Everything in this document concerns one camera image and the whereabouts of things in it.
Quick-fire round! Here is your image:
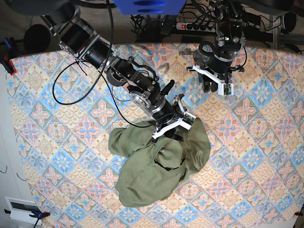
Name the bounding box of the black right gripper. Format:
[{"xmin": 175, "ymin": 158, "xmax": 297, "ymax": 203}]
[{"xmin": 155, "ymin": 104, "xmax": 190, "ymax": 142}]

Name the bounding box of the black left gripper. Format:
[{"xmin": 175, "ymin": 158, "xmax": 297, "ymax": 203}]
[{"xmin": 203, "ymin": 57, "xmax": 233, "ymax": 93}]

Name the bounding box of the olive green t-shirt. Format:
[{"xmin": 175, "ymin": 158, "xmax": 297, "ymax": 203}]
[{"xmin": 108, "ymin": 118, "xmax": 210, "ymax": 208}]

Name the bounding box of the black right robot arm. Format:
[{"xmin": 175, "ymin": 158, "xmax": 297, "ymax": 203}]
[{"xmin": 42, "ymin": 0, "xmax": 193, "ymax": 142}]

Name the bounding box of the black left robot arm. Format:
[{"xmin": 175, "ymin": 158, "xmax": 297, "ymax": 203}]
[{"xmin": 198, "ymin": 0, "xmax": 245, "ymax": 95}]

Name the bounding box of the white power strip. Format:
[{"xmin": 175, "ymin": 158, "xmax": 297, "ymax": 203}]
[{"xmin": 175, "ymin": 22, "xmax": 216, "ymax": 32}]

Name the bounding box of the colourful patterned tablecloth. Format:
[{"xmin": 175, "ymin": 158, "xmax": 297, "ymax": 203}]
[{"xmin": 6, "ymin": 43, "xmax": 304, "ymax": 228}]

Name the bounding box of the black cylinder right background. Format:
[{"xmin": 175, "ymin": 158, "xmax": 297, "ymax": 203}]
[{"xmin": 282, "ymin": 12, "xmax": 297, "ymax": 32}]

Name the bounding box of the black round stool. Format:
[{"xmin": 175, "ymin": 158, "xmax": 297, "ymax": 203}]
[{"xmin": 23, "ymin": 24, "xmax": 51, "ymax": 54}]

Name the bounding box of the orange clamp lower right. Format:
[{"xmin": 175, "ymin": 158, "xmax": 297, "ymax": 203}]
[{"xmin": 294, "ymin": 211, "xmax": 304, "ymax": 217}]

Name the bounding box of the blue orange clamp lower left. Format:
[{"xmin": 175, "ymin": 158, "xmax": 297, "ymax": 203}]
[{"xmin": 4, "ymin": 209, "xmax": 50, "ymax": 227}]

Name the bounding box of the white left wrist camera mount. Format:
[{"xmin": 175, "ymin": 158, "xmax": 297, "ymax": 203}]
[{"xmin": 186, "ymin": 65, "xmax": 234, "ymax": 96}]

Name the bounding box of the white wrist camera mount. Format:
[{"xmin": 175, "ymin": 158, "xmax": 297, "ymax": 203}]
[
  {"xmin": 186, "ymin": 65, "xmax": 234, "ymax": 96},
  {"xmin": 152, "ymin": 94, "xmax": 197, "ymax": 140}
]

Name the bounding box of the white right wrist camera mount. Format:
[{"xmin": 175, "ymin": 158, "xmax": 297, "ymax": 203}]
[{"xmin": 152, "ymin": 94, "xmax": 197, "ymax": 140}]

